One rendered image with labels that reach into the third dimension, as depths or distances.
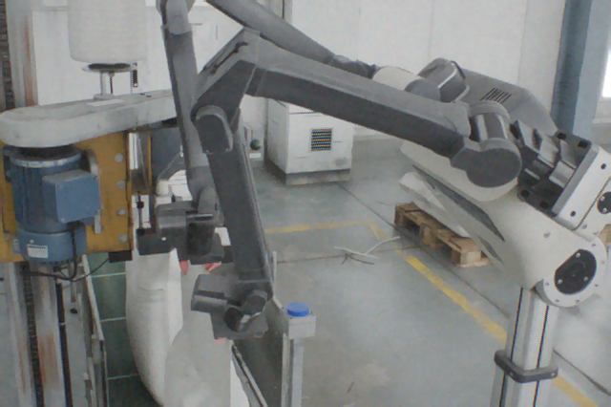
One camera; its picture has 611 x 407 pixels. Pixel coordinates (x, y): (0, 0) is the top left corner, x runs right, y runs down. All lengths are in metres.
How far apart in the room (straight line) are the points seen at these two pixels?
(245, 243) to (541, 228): 0.50
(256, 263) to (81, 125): 0.60
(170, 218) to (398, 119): 0.70
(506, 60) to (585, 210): 6.10
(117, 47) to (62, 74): 2.97
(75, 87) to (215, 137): 3.62
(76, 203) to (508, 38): 5.93
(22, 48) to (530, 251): 1.21
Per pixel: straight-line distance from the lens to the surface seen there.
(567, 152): 1.09
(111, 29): 1.57
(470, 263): 4.50
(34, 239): 1.68
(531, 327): 1.59
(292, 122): 5.64
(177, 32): 1.43
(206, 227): 1.55
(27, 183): 1.64
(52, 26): 4.50
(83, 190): 1.59
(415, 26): 6.62
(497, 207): 1.24
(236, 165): 1.03
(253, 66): 0.91
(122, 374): 2.61
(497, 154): 1.01
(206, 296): 1.27
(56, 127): 1.58
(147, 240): 1.90
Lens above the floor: 1.76
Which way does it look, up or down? 19 degrees down
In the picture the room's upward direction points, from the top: 2 degrees clockwise
